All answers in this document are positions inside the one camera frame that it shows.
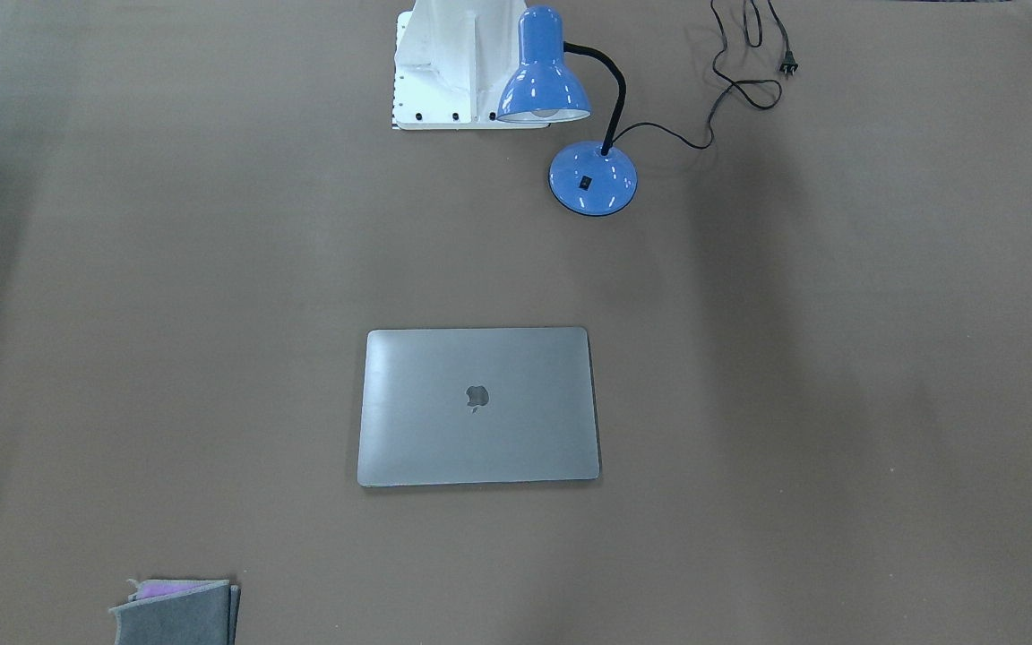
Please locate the grey laptop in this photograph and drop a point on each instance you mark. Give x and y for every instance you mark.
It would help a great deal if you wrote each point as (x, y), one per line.
(477, 406)

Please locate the folded grey cloth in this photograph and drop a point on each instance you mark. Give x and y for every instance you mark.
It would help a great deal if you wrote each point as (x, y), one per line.
(162, 611)

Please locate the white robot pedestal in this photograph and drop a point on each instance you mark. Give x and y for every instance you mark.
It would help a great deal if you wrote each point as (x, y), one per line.
(453, 59)

